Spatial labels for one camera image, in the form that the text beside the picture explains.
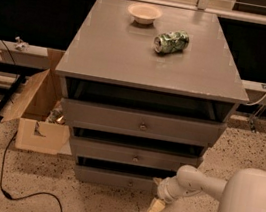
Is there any open cardboard box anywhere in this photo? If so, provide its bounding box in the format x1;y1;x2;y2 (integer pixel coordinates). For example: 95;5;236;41
2;50;70;155

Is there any grey bottom drawer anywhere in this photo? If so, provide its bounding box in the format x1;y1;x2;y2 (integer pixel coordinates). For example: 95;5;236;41
74;165;157;193

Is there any grey middle drawer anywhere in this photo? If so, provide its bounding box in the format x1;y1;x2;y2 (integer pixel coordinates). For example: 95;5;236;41
70;137;203;171

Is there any small clear object on ledge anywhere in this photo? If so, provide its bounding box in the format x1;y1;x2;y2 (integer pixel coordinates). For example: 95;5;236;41
14;36;30;52

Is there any white ceramic bowl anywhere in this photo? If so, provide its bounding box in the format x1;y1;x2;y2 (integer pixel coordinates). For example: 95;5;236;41
128;2;162;25

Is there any grey drawer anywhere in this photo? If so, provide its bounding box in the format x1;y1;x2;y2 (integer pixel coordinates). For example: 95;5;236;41
61;99;226;147
74;165;157;193
70;137;203;171

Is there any grey top drawer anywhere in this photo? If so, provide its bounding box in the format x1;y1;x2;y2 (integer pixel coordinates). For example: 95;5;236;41
61;99;226;147

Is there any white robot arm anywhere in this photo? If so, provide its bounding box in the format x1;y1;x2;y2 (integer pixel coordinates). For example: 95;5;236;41
147;165;266;212

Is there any green soda can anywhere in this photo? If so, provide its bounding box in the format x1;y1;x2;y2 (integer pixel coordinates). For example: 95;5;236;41
154;30;190;54

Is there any black metal leg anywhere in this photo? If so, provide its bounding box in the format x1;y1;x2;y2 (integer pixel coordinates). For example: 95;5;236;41
0;74;26;121

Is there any grey drawer cabinet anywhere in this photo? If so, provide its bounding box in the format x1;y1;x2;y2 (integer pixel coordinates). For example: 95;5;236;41
37;0;263;207

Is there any black floor cable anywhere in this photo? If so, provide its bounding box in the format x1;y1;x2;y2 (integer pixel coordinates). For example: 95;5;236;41
0;130;76;212

